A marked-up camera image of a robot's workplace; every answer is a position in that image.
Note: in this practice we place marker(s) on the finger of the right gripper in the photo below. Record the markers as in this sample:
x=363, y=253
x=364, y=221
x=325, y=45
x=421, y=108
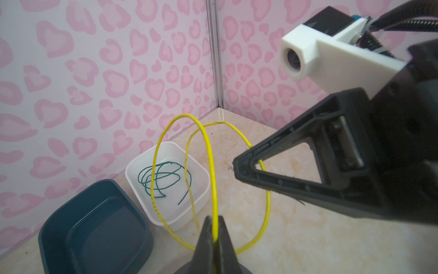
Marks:
x=338, y=130
x=358, y=200

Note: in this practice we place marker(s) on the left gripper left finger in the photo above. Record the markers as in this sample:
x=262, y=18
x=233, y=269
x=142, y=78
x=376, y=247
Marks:
x=203, y=255

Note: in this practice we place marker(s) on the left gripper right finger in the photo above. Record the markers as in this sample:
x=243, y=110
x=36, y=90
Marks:
x=225, y=257

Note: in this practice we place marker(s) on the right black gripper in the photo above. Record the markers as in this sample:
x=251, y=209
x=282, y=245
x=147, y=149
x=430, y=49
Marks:
x=401, y=128

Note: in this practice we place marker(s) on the dark teal plastic tray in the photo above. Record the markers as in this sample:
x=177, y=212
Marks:
x=99, y=231

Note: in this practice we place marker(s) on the white plastic tray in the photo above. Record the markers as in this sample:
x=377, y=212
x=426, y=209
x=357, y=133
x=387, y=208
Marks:
x=182, y=187

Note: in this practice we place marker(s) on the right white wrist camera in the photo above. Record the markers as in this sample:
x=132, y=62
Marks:
x=324, y=50

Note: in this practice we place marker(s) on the right aluminium frame strut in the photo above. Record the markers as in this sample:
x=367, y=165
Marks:
x=212, y=9

